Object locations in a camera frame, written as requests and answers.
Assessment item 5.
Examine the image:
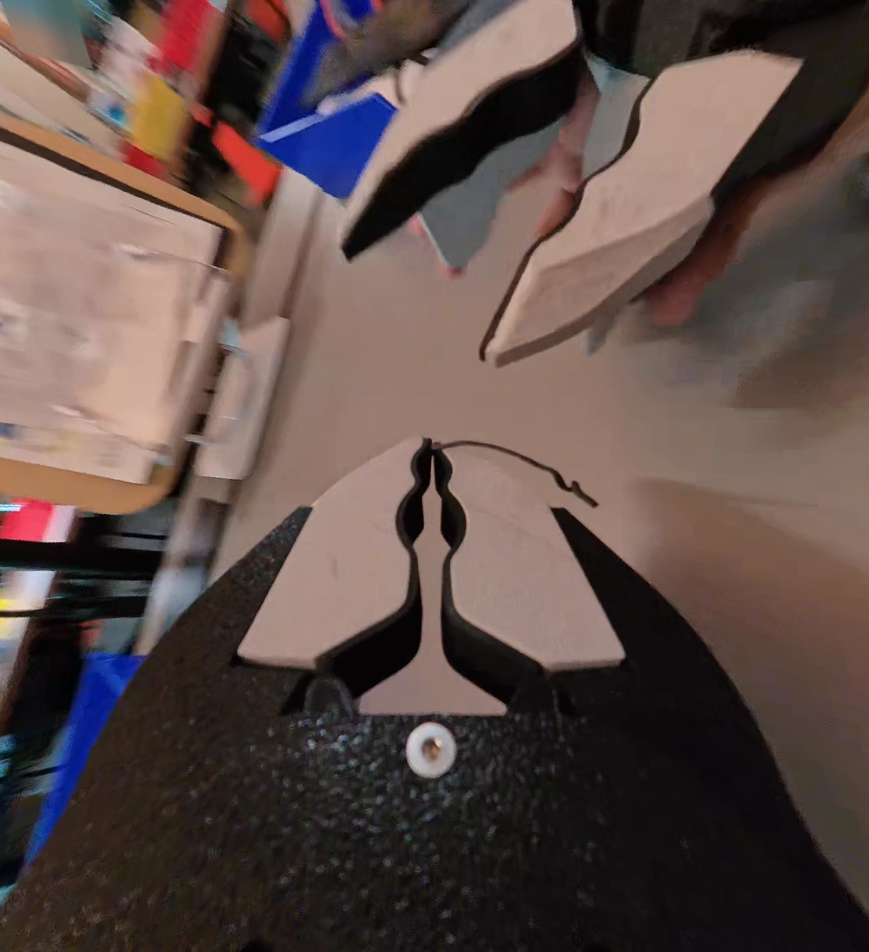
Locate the wooden table with papers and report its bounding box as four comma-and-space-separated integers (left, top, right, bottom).
0, 108, 251, 516

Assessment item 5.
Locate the grey flat sheet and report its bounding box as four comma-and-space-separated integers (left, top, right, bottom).
418, 122, 558, 272

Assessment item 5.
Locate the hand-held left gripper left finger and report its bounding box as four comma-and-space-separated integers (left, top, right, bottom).
235, 437, 434, 699

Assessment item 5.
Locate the red storage crate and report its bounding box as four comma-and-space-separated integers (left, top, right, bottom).
0, 498, 76, 544

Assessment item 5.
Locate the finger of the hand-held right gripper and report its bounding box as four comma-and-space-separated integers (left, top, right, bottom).
479, 51, 805, 369
339, 0, 586, 263

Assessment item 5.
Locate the person's right hand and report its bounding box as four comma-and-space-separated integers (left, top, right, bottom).
631, 201, 755, 332

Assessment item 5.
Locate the white desk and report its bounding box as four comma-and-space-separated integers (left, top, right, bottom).
204, 149, 869, 938

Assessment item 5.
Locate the thin black wire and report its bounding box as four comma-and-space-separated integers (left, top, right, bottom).
432, 439, 599, 510

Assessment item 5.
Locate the blue plastic bin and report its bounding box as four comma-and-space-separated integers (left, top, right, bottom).
256, 0, 424, 200

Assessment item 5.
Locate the red box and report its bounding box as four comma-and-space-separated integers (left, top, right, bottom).
210, 119, 284, 209

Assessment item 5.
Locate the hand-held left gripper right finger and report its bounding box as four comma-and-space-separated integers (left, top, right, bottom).
433, 445, 626, 702

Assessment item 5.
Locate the blue storage crate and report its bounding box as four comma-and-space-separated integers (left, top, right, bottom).
25, 653, 145, 867

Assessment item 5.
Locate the yellow box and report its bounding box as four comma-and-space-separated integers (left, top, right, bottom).
124, 70, 186, 161

